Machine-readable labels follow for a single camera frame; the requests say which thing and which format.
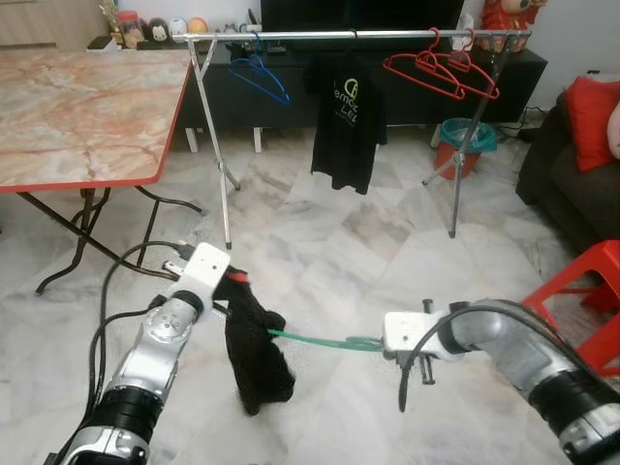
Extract black shirt red trim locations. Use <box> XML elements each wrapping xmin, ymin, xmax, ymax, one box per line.
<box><xmin>215</xmin><ymin>271</ymin><xmax>296</xmax><ymax>418</ymax></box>

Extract green plastic hanger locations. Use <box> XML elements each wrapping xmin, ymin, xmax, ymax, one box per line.
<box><xmin>268</xmin><ymin>327</ymin><xmax>386</xmax><ymax>353</ymax></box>

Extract blue plastic hanger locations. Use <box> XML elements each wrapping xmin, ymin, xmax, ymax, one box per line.
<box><xmin>228</xmin><ymin>34</ymin><xmax>292</xmax><ymax>106</ymax></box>

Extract red plastic hanger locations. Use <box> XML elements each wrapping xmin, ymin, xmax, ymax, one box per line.
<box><xmin>382</xmin><ymin>29</ymin><xmax>468</xmax><ymax>101</ymax></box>
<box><xmin>417</xmin><ymin>29</ymin><xmax>502</xmax><ymax>101</ymax></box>

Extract red plastic stool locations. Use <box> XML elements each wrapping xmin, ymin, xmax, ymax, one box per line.
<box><xmin>521</xmin><ymin>240</ymin><xmax>620</xmax><ymax>379</ymax></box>

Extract black T-shirt green print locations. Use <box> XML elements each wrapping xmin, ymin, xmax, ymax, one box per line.
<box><xmin>305</xmin><ymin>50</ymin><xmax>388</xmax><ymax>195</ymax></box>

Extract red bin teal liner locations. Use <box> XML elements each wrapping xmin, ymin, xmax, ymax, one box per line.
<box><xmin>434</xmin><ymin>118</ymin><xmax>498</xmax><ymax>180</ymax></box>

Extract dark grey sofa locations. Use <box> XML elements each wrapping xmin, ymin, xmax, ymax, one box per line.
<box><xmin>516</xmin><ymin>92</ymin><xmax>620</xmax><ymax>255</ymax></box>

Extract marble folding table red edge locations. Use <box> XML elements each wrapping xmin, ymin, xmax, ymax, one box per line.
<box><xmin>0</xmin><ymin>48</ymin><xmax>204</xmax><ymax>294</ymax></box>

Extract dark round figurine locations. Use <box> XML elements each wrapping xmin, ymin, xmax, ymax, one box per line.
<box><xmin>145</xmin><ymin>17</ymin><xmax>171</xmax><ymax>42</ymax></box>

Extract red cushion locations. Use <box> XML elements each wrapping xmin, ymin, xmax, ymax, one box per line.
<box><xmin>567</xmin><ymin>77</ymin><xmax>620</xmax><ymax>173</ymax></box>

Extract red-lidded jar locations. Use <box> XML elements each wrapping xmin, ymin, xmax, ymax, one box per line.
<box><xmin>116</xmin><ymin>10</ymin><xmax>146</xmax><ymax>49</ymax></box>

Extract gold ornament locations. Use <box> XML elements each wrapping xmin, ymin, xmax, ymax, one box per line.
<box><xmin>100</xmin><ymin>0</ymin><xmax>124</xmax><ymax>47</ymax></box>

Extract black TV cabinet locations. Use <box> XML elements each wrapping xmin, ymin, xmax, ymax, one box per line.
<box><xmin>184</xmin><ymin>44</ymin><xmax>548</xmax><ymax>154</ymax></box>

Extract black television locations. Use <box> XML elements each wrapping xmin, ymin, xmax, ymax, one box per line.
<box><xmin>260</xmin><ymin>0</ymin><xmax>466</xmax><ymax>32</ymax></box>

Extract silver clothes rack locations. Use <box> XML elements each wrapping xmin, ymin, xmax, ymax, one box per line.
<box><xmin>184</xmin><ymin>27</ymin><xmax>532</xmax><ymax>251</ymax></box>

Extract beige wooden cabinet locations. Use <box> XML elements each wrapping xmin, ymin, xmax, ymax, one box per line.
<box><xmin>0</xmin><ymin>0</ymin><xmax>106</xmax><ymax>51</ymax></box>

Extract red doll figurine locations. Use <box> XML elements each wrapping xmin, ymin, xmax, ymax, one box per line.
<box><xmin>480</xmin><ymin>0</ymin><xmax>543</xmax><ymax>49</ymax></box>

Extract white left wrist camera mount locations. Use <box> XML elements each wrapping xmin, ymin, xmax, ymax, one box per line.
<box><xmin>170</xmin><ymin>242</ymin><xmax>232</xmax><ymax>311</ymax></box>

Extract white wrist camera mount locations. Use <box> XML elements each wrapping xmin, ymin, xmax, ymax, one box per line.
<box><xmin>170</xmin><ymin>242</ymin><xmax>232</xmax><ymax>311</ymax></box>
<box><xmin>382</xmin><ymin>308</ymin><xmax>456</xmax><ymax>357</ymax></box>

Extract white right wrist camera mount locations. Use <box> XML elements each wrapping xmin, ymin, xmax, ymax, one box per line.
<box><xmin>382</xmin><ymin>308</ymin><xmax>456</xmax><ymax>357</ymax></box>

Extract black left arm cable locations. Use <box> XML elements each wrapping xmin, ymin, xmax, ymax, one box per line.
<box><xmin>89</xmin><ymin>239</ymin><xmax>195</xmax><ymax>413</ymax></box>

